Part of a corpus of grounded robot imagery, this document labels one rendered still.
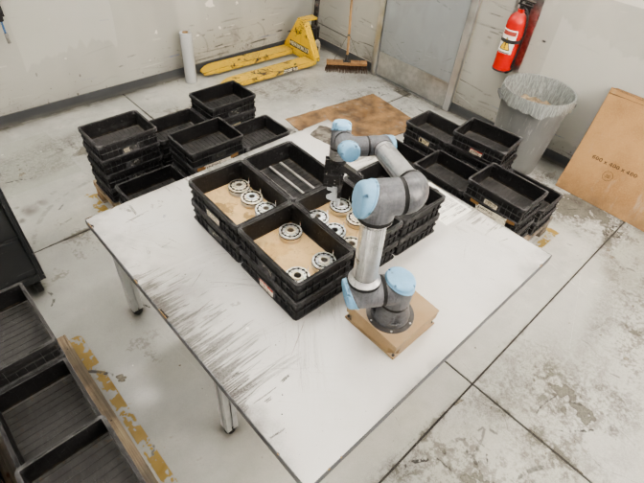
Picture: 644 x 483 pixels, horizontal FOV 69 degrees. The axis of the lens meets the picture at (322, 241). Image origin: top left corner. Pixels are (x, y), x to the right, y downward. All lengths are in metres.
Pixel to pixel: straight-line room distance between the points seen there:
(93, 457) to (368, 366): 1.03
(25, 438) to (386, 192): 1.66
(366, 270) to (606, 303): 2.26
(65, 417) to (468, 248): 1.90
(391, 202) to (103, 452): 1.35
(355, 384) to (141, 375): 1.29
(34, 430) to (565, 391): 2.54
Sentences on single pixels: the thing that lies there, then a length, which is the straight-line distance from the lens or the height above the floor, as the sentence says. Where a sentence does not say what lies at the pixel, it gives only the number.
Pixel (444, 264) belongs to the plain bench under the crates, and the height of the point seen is 0.70.
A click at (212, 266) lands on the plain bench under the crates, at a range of 2.11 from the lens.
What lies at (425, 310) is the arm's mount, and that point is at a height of 0.79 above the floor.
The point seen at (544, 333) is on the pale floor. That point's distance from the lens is 3.15.
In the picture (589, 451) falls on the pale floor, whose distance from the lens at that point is 2.84.
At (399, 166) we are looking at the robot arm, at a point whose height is 1.38.
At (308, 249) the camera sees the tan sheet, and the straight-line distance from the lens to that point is 1.99.
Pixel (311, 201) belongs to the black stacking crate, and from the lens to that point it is 2.14.
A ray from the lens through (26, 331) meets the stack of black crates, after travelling 2.39.
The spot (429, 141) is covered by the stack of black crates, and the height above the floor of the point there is 0.42.
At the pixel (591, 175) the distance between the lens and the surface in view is 4.33.
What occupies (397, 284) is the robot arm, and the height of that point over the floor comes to 1.02.
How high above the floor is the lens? 2.24
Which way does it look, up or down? 44 degrees down
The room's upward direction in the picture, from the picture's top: 6 degrees clockwise
